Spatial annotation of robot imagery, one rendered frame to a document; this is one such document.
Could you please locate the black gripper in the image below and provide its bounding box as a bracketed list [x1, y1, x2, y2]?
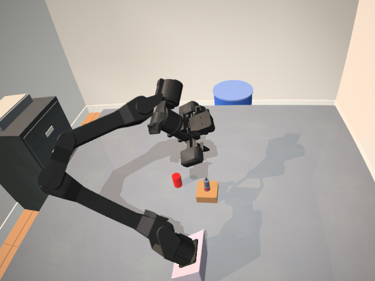
[167, 101, 210, 167]

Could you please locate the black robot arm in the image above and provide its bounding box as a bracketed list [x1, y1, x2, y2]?
[38, 78, 215, 268]

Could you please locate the orange square block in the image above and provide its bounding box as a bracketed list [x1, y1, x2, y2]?
[196, 180, 218, 203]

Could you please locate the red cylinder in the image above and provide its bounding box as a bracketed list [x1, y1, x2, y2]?
[172, 173, 182, 188]

